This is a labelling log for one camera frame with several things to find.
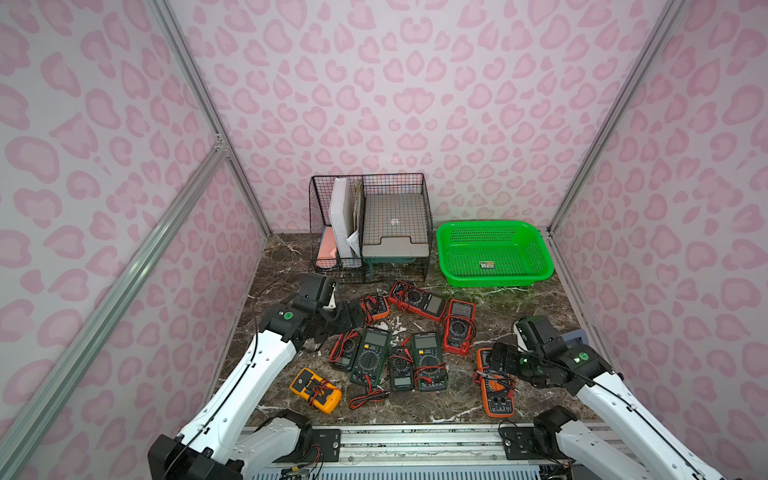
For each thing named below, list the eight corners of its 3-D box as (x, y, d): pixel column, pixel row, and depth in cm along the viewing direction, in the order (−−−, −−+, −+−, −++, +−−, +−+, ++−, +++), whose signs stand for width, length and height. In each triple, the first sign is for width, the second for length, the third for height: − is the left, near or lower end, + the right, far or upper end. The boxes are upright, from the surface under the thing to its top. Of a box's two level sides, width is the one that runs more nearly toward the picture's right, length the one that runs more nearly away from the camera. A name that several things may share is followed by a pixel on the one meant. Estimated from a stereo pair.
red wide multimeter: (384, 302, 101) (384, 297, 98) (394, 284, 106) (394, 278, 103) (441, 324, 96) (442, 319, 93) (448, 304, 100) (450, 298, 98)
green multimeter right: (414, 391, 83) (414, 387, 81) (412, 337, 93) (412, 332, 91) (447, 391, 83) (448, 387, 80) (441, 337, 93) (442, 332, 91)
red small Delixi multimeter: (440, 353, 90) (442, 345, 86) (446, 306, 100) (448, 297, 96) (471, 359, 89) (475, 352, 85) (474, 311, 99) (477, 303, 95)
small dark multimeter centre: (388, 391, 83) (388, 386, 80) (388, 353, 90) (388, 347, 87) (414, 391, 83) (414, 386, 80) (412, 352, 90) (413, 347, 86)
